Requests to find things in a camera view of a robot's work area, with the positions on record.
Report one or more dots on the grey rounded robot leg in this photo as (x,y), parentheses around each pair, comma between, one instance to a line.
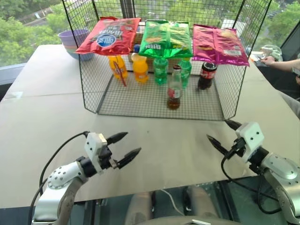
(138,208)
(204,204)

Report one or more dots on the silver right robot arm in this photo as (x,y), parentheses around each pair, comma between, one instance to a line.
(281,166)

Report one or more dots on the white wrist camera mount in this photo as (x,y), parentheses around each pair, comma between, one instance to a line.
(92,146)
(250,138)

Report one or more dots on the clear glass bottle brown drink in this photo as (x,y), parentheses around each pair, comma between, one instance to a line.
(174,93)

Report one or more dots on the bystander bare hand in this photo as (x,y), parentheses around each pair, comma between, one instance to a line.
(269,61)

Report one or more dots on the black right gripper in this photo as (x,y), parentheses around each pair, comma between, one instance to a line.
(237,147)

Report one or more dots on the red chips bag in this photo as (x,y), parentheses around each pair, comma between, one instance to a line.
(110,35)

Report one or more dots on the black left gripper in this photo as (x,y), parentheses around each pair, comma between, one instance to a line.
(106,157)

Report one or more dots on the pale green cloth bundle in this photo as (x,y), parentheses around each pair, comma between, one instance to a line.
(272,50)

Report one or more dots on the magenta chips bag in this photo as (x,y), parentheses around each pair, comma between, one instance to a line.
(218,44)

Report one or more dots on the bystander bare forearm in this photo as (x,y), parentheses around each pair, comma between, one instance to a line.
(287,64)

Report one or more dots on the blue plastic bowl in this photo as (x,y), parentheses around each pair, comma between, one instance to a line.
(78,56)

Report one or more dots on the orange soda bottle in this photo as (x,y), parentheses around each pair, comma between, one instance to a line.
(118,66)
(140,70)

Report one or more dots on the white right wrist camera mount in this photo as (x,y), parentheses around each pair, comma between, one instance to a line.
(250,138)

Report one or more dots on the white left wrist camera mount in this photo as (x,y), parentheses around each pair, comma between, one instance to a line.
(92,146)

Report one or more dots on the bystander grey trouser leg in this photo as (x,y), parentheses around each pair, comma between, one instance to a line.
(291,103)

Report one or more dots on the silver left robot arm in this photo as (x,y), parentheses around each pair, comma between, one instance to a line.
(58,175)

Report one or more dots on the dark cola bottle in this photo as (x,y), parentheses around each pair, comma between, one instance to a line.
(206,76)

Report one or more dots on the green chips bag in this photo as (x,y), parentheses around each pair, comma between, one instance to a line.
(161,38)

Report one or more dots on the purple plastic bowl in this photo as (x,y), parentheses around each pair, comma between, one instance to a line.
(68,37)

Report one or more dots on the green soda bottle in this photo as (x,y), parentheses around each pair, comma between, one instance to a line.
(160,71)
(186,70)

